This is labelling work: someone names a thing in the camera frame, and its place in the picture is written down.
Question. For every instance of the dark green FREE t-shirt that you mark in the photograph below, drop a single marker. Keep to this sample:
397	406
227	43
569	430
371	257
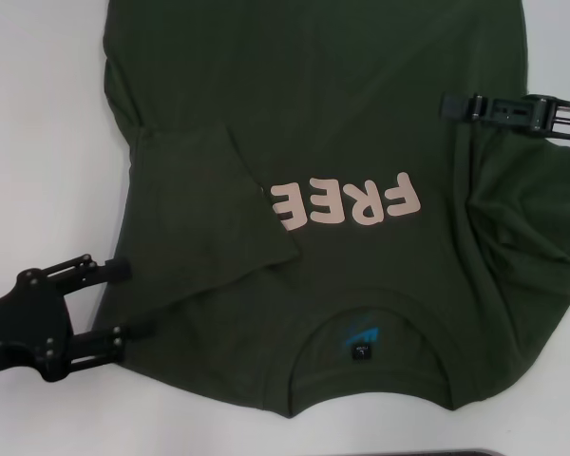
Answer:
337	71

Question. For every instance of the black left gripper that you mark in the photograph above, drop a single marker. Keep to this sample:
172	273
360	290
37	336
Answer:
19	328

